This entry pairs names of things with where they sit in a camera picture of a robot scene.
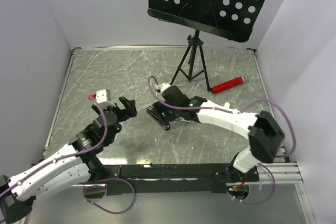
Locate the black stapler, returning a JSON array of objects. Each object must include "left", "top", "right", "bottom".
[{"left": 146, "top": 106, "right": 170, "bottom": 131}]

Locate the white staple box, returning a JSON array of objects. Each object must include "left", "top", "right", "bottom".
[{"left": 179, "top": 117, "right": 191, "bottom": 123}]

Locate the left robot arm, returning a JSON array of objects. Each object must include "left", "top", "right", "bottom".
[{"left": 1, "top": 94, "right": 137, "bottom": 223}]

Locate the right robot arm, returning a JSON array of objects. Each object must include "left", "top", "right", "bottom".
[{"left": 153, "top": 83, "right": 285, "bottom": 181}]

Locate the black tripod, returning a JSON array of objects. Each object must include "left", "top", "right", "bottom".
[{"left": 170, "top": 30, "right": 211, "bottom": 92}]

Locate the red glitter tube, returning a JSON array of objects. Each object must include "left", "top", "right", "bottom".
[{"left": 211, "top": 74, "right": 249, "bottom": 94}]

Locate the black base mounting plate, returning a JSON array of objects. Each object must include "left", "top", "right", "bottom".
[{"left": 100, "top": 163, "right": 259, "bottom": 193}]

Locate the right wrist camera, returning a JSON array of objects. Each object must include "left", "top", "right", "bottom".
[{"left": 154, "top": 83, "right": 171, "bottom": 93}]

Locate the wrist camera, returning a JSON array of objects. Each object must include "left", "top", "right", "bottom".
[
  {"left": 88, "top": 89, "right": 111, "bottom": 107},
  {"left": 154, "top": 83, "right": 171, "bottom": 93}
]

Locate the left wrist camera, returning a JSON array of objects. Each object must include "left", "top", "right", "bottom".
[{"left": 88, "top": 89, "right": 111, "bottom": 107}]

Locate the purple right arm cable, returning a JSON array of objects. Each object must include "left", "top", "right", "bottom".
[{"left": 148, "top": 76, "right": 296, "bottom": 159}]

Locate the aluminium rail frame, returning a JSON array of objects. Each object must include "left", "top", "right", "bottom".
[{"left": 15, "top": 163, "right": 303, "bottom": 222}]

